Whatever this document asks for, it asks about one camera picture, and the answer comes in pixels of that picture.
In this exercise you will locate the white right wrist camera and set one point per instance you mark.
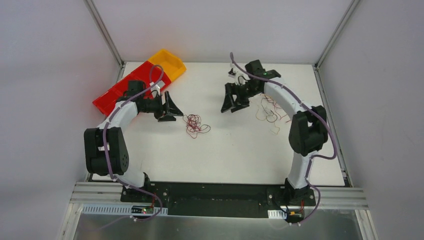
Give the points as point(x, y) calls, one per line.
point(233, 73)

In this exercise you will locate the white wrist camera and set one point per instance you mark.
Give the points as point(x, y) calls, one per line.
point(159, 86)
point(233, 73)

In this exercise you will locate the yellow plastic bin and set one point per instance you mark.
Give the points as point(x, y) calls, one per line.
point(172, 65)

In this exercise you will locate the right controller board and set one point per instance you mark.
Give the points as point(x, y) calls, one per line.
point(293, 217)

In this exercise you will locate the red plastic bin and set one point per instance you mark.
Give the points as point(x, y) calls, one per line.
point(135, 82)

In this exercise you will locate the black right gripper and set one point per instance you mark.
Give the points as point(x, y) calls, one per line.
point(238, 91)

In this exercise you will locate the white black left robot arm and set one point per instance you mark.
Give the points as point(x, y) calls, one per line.
point(106, 153)

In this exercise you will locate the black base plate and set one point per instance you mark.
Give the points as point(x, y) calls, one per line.
point(226, 209)

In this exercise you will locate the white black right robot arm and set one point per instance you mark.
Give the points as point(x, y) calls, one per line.
point(308, 130)

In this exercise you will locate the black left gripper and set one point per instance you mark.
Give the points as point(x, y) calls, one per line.
point(162, 106)

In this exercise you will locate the left controller board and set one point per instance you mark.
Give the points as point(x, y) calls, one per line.
point(142, 210)

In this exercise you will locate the aluminium frame rail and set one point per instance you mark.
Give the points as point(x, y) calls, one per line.
point(328, 198)

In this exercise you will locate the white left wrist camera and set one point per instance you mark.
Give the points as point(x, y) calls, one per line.
point(159, 86)

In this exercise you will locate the controller board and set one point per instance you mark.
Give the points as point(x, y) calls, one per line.
point(293, 217)
point(142, 210)

